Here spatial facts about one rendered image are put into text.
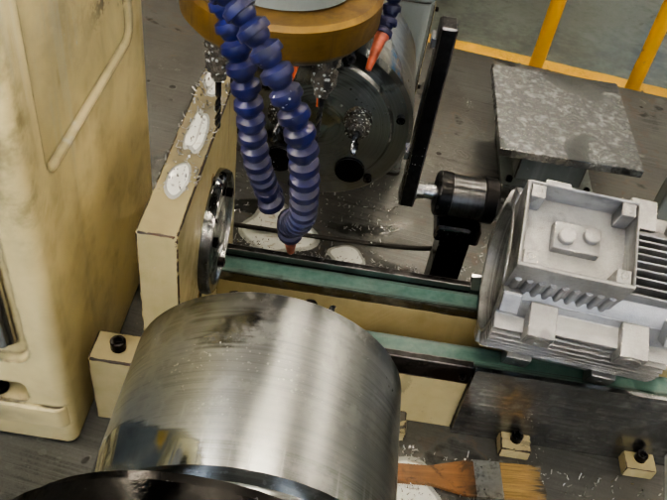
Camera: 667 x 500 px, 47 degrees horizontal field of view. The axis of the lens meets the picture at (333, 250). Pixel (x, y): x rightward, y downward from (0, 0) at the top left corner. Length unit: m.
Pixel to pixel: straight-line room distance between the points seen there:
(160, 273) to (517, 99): 0.85
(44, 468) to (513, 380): 0.56
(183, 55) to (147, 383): 1.08
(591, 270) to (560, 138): 0.54
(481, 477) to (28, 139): 0.65
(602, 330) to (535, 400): 0.14
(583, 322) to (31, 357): 0.59
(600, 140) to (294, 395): 0.92
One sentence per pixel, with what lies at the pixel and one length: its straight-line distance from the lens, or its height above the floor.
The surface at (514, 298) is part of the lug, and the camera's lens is 0.84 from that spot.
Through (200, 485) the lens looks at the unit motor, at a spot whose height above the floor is 1.36.
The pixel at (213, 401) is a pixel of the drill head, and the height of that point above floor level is 1.16.
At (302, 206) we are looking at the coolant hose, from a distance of 0.56.
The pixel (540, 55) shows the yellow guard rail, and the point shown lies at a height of 0.14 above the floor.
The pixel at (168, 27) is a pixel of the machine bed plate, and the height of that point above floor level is 0.80.
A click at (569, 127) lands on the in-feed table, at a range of 1.39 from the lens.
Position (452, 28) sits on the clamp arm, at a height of 1.25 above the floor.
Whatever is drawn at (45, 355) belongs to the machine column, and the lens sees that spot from 0.85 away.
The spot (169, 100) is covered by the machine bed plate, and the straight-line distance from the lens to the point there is 1.49.
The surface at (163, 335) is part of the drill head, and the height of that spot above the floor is 1.13.
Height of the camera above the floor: 1.64
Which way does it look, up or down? 44 degrees down
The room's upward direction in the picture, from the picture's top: 10 degrees clockwise
